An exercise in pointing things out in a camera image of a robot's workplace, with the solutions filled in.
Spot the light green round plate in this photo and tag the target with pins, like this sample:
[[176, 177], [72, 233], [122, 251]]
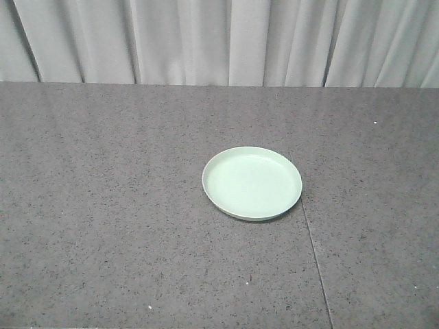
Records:
[[252, 183]]

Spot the white pleated curtain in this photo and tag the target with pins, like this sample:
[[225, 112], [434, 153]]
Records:
[[222, 43]]

